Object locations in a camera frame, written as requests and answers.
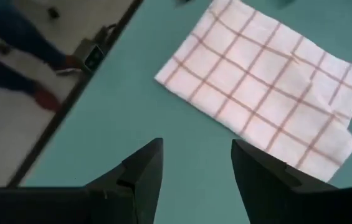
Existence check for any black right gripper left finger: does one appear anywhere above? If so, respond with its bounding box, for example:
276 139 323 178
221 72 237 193
85 138 164 224

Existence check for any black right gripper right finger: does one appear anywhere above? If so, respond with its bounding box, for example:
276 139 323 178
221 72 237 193
231 138 340 224

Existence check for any white red-checked towel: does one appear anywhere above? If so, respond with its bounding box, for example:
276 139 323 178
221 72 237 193
154 0 352 184

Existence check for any green table mat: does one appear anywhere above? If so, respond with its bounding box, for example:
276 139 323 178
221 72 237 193
19 0 352 224

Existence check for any person's red shoe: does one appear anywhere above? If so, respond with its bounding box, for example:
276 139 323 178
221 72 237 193
34 88 64 113
53 54 83 76

